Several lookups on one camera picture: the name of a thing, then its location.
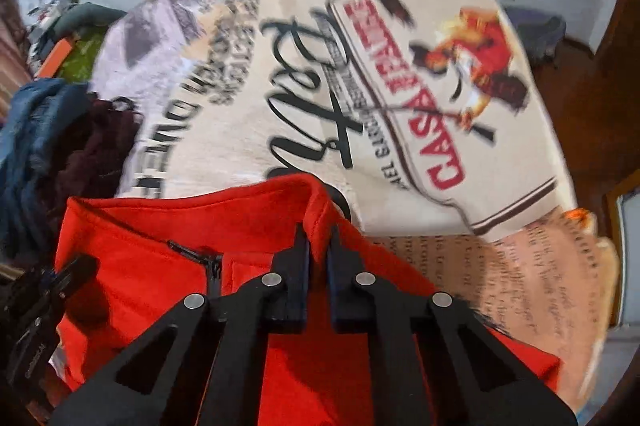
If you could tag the dark green garment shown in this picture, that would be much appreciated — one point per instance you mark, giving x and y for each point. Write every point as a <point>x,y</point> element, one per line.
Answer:
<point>84,15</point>

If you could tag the newspaper print blanket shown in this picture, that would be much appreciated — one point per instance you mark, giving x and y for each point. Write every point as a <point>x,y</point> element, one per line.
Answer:
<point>421,116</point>

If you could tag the red fleece jacket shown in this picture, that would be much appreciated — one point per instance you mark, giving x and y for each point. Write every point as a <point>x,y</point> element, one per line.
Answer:
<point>152,254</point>

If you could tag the green bag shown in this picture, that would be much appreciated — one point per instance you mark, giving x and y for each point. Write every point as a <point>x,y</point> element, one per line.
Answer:
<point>78,65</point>

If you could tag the grey bag on floor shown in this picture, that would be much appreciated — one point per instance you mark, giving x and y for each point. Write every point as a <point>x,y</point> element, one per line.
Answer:
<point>539,31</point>

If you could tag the blue denim garment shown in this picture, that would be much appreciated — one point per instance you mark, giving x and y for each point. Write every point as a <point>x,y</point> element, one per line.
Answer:
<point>39,113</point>

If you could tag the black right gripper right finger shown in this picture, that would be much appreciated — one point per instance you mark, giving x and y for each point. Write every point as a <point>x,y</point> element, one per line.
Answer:
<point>432,361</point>

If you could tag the orange box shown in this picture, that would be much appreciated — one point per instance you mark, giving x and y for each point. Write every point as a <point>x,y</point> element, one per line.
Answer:
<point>56,57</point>

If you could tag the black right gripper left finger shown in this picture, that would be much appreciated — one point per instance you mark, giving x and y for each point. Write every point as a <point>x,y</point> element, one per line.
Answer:
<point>203,362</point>

